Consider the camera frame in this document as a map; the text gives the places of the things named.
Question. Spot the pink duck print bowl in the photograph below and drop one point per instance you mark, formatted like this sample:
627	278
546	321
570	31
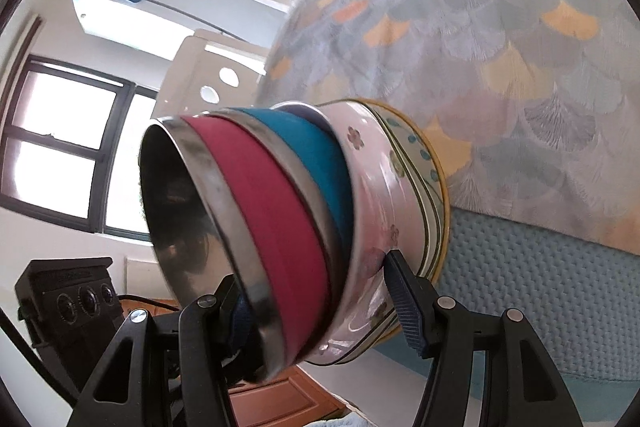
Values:
375	187

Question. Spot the dark framed window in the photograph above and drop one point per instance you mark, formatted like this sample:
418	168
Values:
60	132

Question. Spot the brown wooden cabinet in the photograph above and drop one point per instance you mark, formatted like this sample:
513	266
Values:
285	399

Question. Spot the pink steel bowl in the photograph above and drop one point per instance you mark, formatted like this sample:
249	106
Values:
280	232

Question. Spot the white chair round holes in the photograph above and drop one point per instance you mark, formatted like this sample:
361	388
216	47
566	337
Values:
195	67

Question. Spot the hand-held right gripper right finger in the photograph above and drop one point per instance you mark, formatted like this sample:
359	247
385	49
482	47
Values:
405	307

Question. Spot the blue steel bowl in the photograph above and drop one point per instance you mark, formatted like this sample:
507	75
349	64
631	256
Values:
320	157

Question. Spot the yellow rimmed round bowl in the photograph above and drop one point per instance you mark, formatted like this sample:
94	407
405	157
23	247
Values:
422	187

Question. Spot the scale patterned tablecloth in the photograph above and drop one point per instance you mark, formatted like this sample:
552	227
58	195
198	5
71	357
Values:
500	57

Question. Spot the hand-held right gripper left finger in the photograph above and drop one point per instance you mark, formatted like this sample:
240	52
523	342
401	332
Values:
239	322

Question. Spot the light blue quilted cushion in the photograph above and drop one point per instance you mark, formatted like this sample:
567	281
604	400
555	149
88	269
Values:
525	297

